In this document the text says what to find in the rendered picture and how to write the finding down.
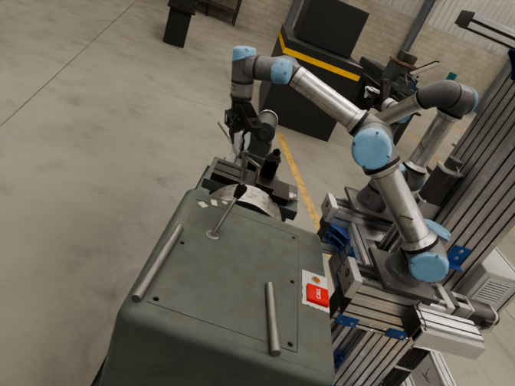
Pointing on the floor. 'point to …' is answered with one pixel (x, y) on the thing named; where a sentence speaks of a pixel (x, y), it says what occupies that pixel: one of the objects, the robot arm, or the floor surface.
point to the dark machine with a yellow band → (316, 63)
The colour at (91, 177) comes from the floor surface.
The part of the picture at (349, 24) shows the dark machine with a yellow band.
